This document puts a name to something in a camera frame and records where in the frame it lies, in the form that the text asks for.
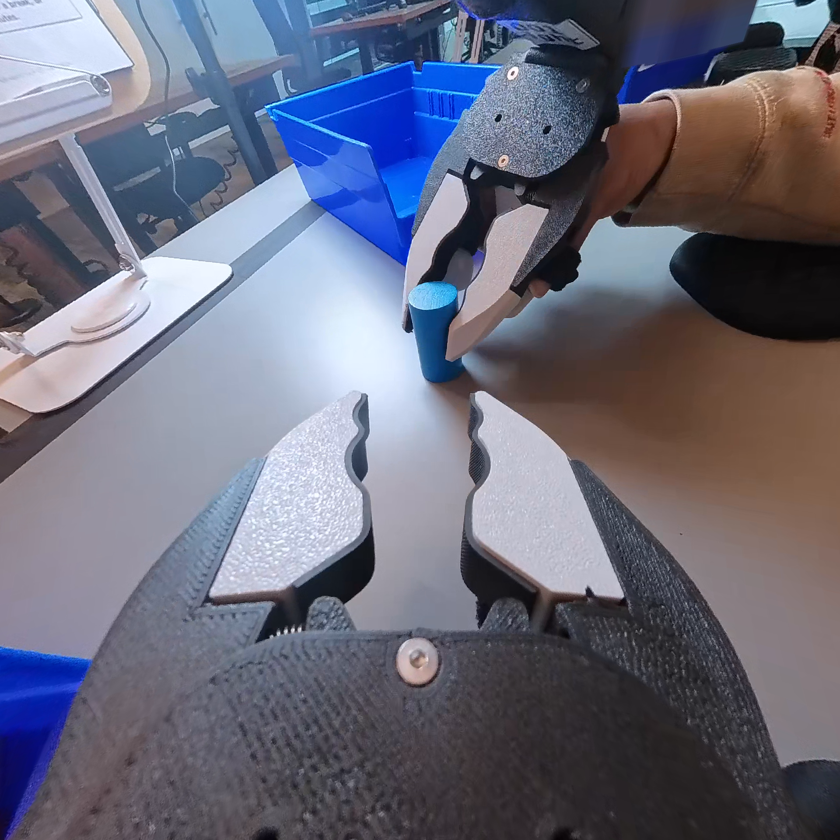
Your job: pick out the black padded armrest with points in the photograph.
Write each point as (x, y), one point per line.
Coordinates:
(754, 289)

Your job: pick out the white document stand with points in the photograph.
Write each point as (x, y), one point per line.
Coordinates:
(131, 295)

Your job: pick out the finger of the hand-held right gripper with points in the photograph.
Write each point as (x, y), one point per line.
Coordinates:
(512, 256)
(436, 223)

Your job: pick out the wooden table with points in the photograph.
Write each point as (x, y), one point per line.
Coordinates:
(367, 23)
(229, 79)

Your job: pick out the dark cloth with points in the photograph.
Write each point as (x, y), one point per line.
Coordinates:
(814, 800)

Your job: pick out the blue wooden cylinder block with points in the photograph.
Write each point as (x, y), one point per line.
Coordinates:
(436, 334)

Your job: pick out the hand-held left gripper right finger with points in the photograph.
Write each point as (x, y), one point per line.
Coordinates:
(538, 525)

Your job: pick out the black office chair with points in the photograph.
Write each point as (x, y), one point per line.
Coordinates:
(190, 170)

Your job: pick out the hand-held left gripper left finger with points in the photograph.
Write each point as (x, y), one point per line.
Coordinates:
(295, 518)

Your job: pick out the person's right forearm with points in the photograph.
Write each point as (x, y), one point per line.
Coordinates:
(754, 151)

